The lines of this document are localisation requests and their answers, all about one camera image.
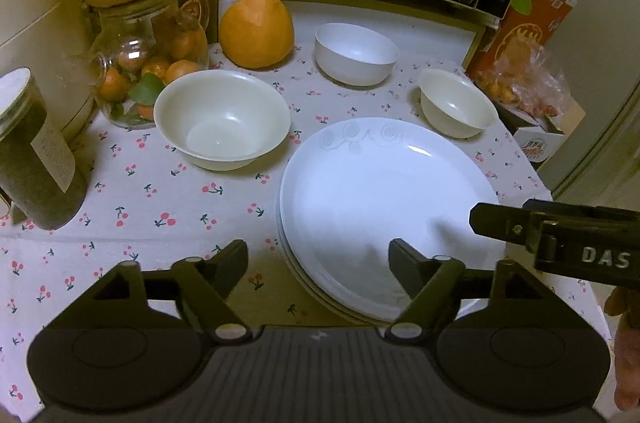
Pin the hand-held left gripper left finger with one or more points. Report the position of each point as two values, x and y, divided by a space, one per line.
232 260

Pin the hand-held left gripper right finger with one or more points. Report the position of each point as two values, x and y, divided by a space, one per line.
404 263

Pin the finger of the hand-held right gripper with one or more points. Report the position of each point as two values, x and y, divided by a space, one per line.
500 220

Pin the white plate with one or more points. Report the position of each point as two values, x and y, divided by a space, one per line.
375 193

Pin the cream bowl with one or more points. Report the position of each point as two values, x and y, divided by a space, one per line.
455 108
220 123

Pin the white bowl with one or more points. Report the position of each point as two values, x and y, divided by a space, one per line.
355 53

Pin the person's right hand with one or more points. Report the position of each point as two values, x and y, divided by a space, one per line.
629 353

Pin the cherry print tablecloth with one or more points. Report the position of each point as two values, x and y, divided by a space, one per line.
165 213

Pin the black and white cardboard box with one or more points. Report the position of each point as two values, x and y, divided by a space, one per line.
545 138

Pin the plastic bag of oranges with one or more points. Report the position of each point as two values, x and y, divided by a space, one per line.
530 85

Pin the grey refrigerator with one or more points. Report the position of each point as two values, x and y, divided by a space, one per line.
595 53

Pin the orange printed box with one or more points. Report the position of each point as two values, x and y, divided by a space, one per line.
530 23

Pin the pile of kumquats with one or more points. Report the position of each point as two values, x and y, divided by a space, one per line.
175 68

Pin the dark jar with white lid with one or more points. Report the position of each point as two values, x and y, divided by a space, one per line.
35 163

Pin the glass jar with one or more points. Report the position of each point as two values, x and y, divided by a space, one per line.
125 28

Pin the white kitchen appliance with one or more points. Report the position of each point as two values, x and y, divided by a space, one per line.
35 18

